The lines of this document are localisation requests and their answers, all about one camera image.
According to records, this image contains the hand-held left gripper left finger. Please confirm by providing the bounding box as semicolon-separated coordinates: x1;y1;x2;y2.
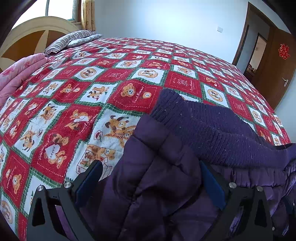
27;160;103;241

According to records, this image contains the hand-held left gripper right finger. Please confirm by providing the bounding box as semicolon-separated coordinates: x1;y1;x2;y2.
199;161;274;241

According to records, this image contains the purple padded jacket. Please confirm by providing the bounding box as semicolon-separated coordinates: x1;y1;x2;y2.
55;89;296;241

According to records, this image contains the red bear-print bed sheet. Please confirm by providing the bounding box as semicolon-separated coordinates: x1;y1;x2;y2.
0;35;292;241

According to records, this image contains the brown wooden door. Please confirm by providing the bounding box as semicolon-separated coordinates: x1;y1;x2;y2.
251;28;296;109

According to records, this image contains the pink folded quilt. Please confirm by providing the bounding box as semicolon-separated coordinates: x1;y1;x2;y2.
0;53;50;106

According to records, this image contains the striped pillow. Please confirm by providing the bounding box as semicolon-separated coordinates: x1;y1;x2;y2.
45;30;103;56

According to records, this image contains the red paper door decoration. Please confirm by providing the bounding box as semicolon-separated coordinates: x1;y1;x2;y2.
278;43;290;59

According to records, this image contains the wooden bed headboard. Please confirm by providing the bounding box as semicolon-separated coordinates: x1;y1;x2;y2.
0;16;80;58

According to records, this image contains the narrow yellow floral curtain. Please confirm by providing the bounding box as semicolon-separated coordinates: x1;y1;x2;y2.
81;0;96;32

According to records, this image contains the window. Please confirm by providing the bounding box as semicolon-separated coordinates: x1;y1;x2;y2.
11;0;84;29

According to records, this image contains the brown door frame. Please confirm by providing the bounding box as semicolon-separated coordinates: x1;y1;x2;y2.
232;2;281;66

